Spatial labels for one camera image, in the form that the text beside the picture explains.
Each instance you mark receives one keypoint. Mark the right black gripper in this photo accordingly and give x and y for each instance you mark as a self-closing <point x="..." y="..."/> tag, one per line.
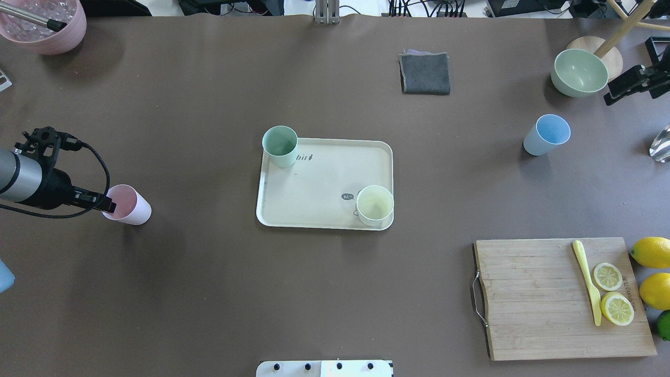
<point x="629" y="82"/>

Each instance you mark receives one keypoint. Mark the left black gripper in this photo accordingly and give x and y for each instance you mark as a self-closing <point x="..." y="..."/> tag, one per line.
<point x="54" y="187"/>

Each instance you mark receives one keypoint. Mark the pink cup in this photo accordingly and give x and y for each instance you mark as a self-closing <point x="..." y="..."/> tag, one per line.
<point x="131" y="207"/>

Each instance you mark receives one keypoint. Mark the blue cup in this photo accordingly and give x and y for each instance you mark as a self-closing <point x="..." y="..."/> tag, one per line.
<point x="549" y="132"/>

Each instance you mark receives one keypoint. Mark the green cup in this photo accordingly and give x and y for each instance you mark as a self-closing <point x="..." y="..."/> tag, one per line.
<point x="281" y="143"/>

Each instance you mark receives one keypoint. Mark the cream yellow cup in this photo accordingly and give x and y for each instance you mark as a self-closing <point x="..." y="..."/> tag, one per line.
<point x="374" y="204"/>

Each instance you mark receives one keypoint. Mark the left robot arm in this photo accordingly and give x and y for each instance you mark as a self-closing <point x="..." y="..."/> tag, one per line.
<point x="8" y="174"/>

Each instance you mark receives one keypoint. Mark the black framed glass tray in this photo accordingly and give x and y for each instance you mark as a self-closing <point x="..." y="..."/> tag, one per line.
<point x="658" y="51"/>

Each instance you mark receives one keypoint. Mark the cream rabbit tray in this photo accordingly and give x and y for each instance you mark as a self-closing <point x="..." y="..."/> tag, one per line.
<point x="320" y="189"/>

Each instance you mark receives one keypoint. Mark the green bowl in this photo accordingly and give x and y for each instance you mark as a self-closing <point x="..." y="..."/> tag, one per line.
<point x="578" y="73"/>

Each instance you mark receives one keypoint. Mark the wooden cup stand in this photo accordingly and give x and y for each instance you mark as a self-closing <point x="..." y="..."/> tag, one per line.
<point x="607" y="50"/>

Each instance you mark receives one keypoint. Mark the whole lemon upper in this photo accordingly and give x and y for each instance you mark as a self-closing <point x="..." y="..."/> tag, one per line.
<point x="651" y="252"/>

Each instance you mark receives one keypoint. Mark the whole lemon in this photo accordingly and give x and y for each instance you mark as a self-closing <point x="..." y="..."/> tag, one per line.
<point x="651" y="252"/>
<point x="654" y="291"/>

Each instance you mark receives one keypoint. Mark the pink bowl with ice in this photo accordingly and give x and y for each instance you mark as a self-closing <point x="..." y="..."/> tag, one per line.
<point x="40" y="39"/>

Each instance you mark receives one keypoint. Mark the upper lemon slice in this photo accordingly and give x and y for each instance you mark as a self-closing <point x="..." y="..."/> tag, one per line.
<point x="607" y="277"/>

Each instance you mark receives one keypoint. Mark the lemon slice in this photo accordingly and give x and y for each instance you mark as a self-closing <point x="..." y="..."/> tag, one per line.
<point x="617" y="309"/>
<point x="607" y="277"/>

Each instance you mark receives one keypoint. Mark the grey folded cloth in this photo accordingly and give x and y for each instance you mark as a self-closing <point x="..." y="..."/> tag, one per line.
<point x="425" y="73"/>

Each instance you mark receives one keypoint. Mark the whole lemon lower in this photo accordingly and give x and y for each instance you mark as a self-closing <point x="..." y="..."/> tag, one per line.
<point x="654" y="291"/>

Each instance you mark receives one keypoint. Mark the yellow plastic knife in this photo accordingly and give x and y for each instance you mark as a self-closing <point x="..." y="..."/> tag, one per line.
<point x="593" y="293"/>

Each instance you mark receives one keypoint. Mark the lower lemon slice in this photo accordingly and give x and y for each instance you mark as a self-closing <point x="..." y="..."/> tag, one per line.
<point x="617" y="309"/>

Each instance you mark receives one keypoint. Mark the wooden cutting board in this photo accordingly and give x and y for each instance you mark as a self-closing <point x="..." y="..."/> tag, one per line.
<point x="536" y="304"/>

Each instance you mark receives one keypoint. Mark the green lime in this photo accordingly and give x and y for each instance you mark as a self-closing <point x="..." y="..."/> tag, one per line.
<point x="663" y="325"/>

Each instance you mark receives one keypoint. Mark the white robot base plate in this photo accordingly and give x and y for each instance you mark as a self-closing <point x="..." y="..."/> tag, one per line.
<point x="362" y="367"/>

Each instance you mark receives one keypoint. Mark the aluminium frame post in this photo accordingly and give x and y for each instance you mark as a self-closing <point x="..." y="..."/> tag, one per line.
<point x="327" y="12"/>

